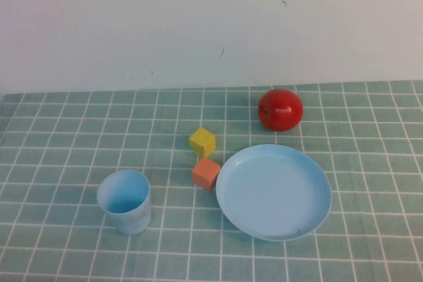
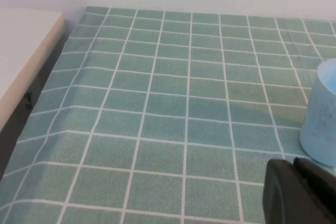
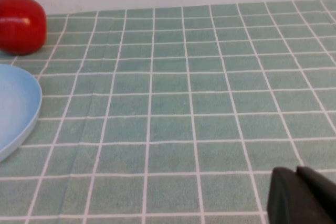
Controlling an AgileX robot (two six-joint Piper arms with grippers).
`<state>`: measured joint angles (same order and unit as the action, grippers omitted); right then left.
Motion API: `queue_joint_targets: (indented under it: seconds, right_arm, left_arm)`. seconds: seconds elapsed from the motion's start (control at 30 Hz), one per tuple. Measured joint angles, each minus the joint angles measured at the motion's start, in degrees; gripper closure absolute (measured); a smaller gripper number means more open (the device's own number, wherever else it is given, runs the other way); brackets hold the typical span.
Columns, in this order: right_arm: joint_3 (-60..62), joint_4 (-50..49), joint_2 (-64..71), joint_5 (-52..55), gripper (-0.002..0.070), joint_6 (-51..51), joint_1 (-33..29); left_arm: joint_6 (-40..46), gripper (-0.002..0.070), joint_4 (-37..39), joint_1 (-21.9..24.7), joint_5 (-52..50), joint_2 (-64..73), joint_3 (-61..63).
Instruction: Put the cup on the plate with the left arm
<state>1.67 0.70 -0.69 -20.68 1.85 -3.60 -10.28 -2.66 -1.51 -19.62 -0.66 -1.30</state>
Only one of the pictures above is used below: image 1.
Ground light blue plastic cup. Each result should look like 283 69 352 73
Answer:
96 168 152 236

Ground light blue plastic plate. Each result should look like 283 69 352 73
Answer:
215 143 333 242

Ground yellow cube block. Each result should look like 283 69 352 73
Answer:
188 127 217 159

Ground orange cube block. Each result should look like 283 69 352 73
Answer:
192 157 221 192

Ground red toy apple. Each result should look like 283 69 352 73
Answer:
257 88 304 132

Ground green checked tablecloth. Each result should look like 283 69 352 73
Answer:
0 79 423 282

